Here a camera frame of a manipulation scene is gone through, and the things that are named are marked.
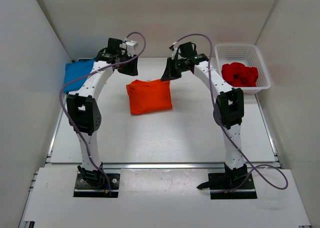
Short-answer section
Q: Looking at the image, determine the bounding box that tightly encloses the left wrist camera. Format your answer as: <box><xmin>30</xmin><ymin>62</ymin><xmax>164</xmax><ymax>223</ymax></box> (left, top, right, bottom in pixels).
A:
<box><xmin>124</xmin><ymin>40</ymin><xmax>138</xmax><ymax>57</ymax></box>

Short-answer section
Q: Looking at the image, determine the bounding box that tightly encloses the blue t shirt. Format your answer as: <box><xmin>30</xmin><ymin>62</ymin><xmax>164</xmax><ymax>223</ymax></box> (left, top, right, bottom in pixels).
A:
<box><xmin>63</xmin><ymin>59</ymin><xmax>95</xmax><ymax>93</ymax></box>

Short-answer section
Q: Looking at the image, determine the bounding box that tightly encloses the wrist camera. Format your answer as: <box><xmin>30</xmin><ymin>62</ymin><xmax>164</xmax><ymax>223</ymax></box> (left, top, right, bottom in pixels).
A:
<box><xmin>124</xmin><ymin>40</ymin><xmax>138</xmax><ymax>57</ymax></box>
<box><xmin>169</xmin><ymin>42</ymin><xmax>179</xmax><ymax>60</ymax></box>

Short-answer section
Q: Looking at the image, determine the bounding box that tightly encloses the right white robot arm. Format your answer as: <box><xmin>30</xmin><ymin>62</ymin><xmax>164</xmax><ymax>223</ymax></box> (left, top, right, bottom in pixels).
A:
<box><xmin>161</xmin><ymin>42</ymin><xmax>247</xmax><ymax>182</ymax></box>

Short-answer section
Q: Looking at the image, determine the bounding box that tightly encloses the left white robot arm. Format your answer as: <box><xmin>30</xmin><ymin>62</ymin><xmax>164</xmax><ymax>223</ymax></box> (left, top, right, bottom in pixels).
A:
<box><xmin>66</xmin><ymin>38</ymin><xmax>138</xmax><ymax>177</ymax></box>

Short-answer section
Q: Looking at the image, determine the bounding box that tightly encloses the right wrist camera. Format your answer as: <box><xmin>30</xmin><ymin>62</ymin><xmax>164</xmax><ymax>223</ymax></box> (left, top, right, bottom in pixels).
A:
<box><xmin>169</xmin><ymin>42</ymin><xmax>179</xmax><ymax>60</ymax></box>

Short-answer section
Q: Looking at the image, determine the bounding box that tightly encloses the red t shirt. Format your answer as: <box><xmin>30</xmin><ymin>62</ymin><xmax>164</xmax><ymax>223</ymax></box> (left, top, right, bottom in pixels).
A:
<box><xmin>221</xmin><ymin>62</ymin><xmax>259</xmax><ymax>87</ymax></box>

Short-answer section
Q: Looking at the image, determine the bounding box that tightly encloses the orange t shirt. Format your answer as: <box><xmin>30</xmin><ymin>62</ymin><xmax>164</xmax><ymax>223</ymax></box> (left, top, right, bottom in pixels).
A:
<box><xmin>126</xmin><ymin>79</ymin><xmax>173</xmax><ymax>115</ymax></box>

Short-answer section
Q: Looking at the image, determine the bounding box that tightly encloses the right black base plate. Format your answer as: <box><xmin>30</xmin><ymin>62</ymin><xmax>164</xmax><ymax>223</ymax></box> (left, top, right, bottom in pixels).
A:
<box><xmin>197</xmin><ymin>173</ymin><xmax>258</xmax><ymax>200</ymax></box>

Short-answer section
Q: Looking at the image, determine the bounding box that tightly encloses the white plastic basket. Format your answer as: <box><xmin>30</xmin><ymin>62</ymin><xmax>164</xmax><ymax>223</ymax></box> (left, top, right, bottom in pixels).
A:
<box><xmin>214</xmin><ymin>43</ymin><xmax>272</xmax><ymax>95</ymax></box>

